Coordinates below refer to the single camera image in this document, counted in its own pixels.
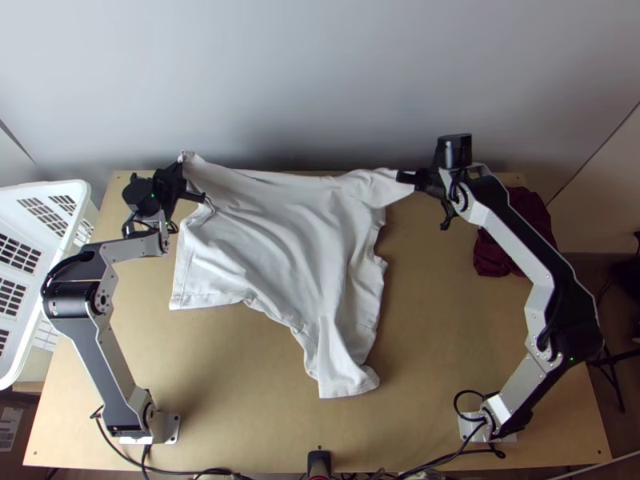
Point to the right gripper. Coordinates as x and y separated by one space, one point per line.
425 181

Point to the dark red garment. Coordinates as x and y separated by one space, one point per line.
492 255

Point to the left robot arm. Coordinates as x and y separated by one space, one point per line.
100 350

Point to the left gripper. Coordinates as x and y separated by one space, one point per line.
170 185

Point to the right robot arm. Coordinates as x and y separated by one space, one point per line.
520 240

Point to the white laundry basket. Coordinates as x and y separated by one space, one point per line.
30 235

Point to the white t-shirt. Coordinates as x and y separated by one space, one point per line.
280 250

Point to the black tripod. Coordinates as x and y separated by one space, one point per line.
612 380

